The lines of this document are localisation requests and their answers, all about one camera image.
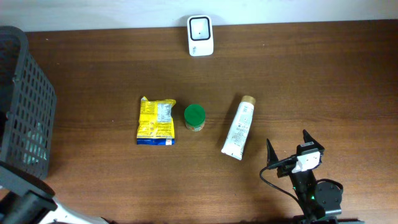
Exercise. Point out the green lid jar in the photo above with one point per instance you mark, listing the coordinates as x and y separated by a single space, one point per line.
194 117

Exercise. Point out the mint green tissue packet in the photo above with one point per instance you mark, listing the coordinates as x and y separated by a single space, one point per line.
35 146

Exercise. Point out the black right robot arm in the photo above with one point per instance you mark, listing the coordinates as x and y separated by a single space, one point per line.
319 199

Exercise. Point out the white barcode scanner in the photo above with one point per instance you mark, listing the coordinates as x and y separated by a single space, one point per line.
200 35

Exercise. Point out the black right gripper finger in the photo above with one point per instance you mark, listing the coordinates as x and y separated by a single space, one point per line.
308 138
271 155

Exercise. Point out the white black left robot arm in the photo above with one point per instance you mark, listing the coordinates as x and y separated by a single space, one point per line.
30 200

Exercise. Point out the grey plastic mesh basket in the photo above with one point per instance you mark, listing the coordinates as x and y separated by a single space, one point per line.
27 98

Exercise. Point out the yellow snack packet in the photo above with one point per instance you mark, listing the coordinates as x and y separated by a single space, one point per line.
156 125

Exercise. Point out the white cream tube gold cap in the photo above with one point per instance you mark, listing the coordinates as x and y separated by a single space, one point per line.
239 129

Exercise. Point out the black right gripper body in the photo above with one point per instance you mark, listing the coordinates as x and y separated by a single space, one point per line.
301 180

